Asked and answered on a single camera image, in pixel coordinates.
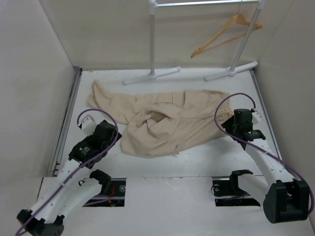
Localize beige trousers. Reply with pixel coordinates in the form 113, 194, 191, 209
87, 80, 233, 156

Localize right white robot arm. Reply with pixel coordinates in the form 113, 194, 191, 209
213, 109, 311, 224

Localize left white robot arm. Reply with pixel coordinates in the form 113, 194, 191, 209
16, 119, 121, 236

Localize wooden clothes hanger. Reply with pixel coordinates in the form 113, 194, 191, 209
190, 13, 263, 59

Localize white clothes rack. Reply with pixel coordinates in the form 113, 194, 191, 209
124, 0, 266, 85

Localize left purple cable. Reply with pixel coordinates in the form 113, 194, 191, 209
15, 108, 119, 236

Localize purple cable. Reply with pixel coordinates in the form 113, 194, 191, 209
15, 108, 119, 236
214, 92, 315, 217

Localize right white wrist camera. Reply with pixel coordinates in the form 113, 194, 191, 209
251, 108, 262, 125

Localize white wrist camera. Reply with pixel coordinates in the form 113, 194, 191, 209
79, 115, 97, 136
251, 108, 262, 125

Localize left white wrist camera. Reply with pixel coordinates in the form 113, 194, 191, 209
79, 115, 97, 136

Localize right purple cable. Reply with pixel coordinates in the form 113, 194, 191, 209
214, 92, 315, 217

